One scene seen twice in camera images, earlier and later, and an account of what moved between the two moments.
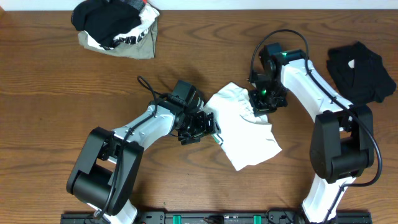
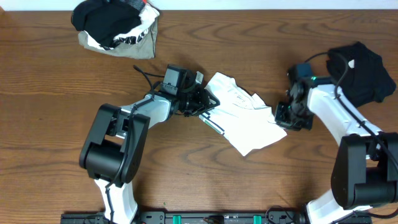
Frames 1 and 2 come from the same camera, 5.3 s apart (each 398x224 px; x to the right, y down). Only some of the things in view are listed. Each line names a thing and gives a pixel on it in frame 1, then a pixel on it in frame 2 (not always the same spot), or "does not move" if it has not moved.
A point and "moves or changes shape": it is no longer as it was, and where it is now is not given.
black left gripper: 208,125 -> 202,99
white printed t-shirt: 246,139 moves or changes shape
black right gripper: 260,108 -> 282,120
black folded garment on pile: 104,20 does not move
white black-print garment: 147,15 does not move
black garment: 360,73 does not move
